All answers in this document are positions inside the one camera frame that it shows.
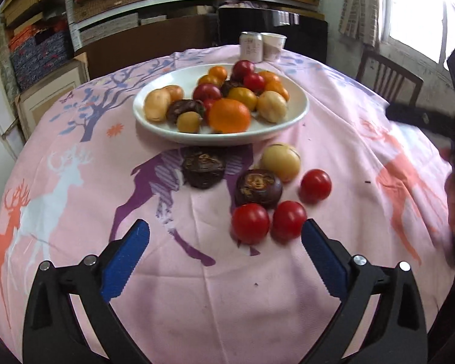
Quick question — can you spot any pink deer print tablecloth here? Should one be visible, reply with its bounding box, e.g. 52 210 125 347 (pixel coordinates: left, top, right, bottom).
0 43 455 364

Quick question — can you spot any checkered beige curtain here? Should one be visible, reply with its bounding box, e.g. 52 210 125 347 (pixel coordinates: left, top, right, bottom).
338 0 382 46

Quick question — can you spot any stack of blue patterned boxes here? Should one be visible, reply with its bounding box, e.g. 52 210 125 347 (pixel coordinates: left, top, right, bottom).
8 19 74 92

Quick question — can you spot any dark mangosteen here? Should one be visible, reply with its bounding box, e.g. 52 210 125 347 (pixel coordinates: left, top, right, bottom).
234 169 284 210
220 79 245 97
166 99 206 125
181 146 227 189

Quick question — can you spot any white plate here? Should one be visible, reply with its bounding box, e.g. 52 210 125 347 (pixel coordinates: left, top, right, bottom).
133 63 310 147

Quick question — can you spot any white leaning board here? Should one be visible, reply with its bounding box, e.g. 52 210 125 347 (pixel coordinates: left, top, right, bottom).
0 79 23 160

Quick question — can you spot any white metal shelf rack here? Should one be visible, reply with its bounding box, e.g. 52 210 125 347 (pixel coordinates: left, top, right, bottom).
64 0 323 52

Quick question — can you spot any dark brown board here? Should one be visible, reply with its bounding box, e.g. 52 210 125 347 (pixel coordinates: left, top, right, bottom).
74 15 218 80

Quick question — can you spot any pink cloth bundle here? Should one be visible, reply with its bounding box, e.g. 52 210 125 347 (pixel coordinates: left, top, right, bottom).
216 0 266 10

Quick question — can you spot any small yellow tomato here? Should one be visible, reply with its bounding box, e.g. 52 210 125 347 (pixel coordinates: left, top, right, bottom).
177 111 202 134

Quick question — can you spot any dark wooden chair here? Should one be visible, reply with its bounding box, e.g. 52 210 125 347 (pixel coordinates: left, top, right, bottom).
356 45 424 107

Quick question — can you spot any large red tomato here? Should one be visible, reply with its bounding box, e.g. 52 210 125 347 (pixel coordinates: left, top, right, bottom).
193 83 223 102
231 60 256 80

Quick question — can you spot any mottled green board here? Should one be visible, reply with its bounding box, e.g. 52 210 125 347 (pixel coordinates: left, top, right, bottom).
0 25 19 95

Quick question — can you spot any black glossy panel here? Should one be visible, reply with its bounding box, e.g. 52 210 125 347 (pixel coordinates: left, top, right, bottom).
217 5 329 65

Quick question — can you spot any beige framed picture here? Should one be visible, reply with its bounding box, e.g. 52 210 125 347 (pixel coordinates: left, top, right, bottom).
15 61 89 141

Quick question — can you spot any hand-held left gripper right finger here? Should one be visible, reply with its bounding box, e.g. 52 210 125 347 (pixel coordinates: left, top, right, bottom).
301 219 429 364

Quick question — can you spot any white paper cup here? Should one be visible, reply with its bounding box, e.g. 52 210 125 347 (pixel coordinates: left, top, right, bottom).
261 33 288 62

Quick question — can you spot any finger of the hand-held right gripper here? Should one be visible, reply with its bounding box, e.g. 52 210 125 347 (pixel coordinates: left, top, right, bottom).
386 100 455 137

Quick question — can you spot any orange tinged round pear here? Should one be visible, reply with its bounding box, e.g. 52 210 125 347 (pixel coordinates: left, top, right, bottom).
163 84 185 103

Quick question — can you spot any white framed window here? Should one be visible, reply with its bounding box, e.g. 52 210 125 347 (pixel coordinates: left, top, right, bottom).
379 0 455 69

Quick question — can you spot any pale grey flat box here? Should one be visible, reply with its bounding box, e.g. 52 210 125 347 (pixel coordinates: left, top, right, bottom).
78 12 141 46

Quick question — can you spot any beige round pear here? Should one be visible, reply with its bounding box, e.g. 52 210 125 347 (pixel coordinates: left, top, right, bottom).
260 143 302 183
256 91 289 124
143 88 172 123

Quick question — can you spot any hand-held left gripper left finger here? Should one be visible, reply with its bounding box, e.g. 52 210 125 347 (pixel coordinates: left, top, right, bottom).
22 219 151 364

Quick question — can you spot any large orange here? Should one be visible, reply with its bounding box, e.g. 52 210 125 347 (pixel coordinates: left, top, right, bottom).
207 99 252 134

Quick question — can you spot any pink drink can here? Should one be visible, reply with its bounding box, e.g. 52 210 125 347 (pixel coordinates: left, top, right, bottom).
240 31 263 63

